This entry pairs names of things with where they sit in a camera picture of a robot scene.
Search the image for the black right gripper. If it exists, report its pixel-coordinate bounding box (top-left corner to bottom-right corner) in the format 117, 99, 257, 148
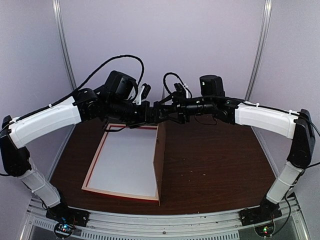
160, 91, 215, 124

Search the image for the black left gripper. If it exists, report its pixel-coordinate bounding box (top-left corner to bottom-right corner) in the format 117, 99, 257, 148
106, 97, 170, 128

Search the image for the brown backing board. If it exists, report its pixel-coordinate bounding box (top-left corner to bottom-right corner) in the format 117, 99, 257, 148
153, 122, 166, 206

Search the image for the red forest photo print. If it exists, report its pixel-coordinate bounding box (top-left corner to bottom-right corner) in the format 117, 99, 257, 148
86, 128, 159, 197

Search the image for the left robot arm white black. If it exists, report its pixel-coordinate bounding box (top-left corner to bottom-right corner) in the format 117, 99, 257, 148
0, 70, 151, 222

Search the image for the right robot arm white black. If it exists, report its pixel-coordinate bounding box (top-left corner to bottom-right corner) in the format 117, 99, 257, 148
153, 75, 316, 221

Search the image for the left round led board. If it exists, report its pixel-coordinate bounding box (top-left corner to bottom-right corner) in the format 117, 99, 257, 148
53, 223, 75, 239

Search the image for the round led board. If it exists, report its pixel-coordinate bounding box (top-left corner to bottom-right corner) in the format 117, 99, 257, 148
53, 223, 75, 239
254, 223, 275, 238

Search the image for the right round led board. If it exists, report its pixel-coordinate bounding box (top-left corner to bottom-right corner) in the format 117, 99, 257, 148
254, 223, 275, 238

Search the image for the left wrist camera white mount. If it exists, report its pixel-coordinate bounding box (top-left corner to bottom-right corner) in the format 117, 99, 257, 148
133, 83, 151, 105

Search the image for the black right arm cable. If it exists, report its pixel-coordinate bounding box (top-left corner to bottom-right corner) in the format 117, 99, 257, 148
162, 72, 188, 96

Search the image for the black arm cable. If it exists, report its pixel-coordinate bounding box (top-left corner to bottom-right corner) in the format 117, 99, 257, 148
162, 72, 188, 96
49, 54, 146, 108

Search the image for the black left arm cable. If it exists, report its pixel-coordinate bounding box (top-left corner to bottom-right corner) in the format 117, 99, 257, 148
49, 54, 146, 108

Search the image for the aluminium front rail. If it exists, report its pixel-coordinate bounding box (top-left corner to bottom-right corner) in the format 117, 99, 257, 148
19, 197, 313, 240

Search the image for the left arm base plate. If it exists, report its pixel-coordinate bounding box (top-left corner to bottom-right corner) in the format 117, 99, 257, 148
45, 205, 90, 227

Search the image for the right aluminium corner post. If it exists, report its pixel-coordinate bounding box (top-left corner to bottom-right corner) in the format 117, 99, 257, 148
244, 0, 273, 101

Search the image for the aluminium corner post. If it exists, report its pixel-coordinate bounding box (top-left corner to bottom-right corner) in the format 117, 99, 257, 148
52, 0, 77, 90
244, 0, 273, 101

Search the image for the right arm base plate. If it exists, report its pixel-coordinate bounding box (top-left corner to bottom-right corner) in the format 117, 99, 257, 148
239, 206, 283, 226

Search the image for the left aluminium corner post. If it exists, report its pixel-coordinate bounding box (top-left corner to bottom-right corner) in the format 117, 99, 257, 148
52, 0, 77, 90

